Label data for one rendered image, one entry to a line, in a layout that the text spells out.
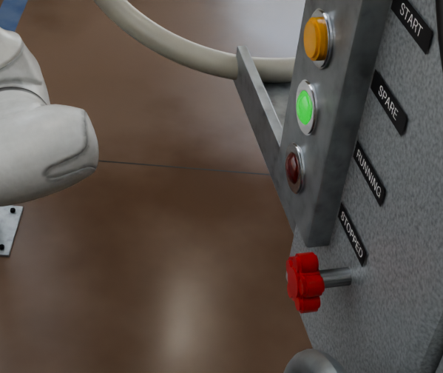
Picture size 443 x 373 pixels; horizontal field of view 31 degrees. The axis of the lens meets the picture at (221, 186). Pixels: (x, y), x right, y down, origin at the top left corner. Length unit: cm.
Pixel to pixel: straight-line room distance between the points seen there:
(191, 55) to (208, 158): 169
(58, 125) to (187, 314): 130
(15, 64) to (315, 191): 58
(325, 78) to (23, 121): 51
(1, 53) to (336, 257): 59
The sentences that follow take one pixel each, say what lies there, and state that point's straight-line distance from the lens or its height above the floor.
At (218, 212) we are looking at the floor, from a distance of 244.
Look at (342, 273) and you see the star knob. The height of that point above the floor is 129.
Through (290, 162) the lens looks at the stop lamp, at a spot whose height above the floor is 132.
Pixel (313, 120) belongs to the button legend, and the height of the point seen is 137.
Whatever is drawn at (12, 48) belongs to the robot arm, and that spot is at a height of 112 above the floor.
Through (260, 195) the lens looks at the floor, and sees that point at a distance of 251.
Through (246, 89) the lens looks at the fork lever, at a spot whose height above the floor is 115.
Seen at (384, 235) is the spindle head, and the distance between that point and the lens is 47.
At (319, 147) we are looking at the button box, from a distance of 51.
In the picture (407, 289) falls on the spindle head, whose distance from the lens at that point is 45.
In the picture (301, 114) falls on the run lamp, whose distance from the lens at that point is 51.
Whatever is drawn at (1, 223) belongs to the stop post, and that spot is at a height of 1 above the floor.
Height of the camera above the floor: 166
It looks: 41 degrees down
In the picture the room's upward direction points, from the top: 7 degrees clockwise
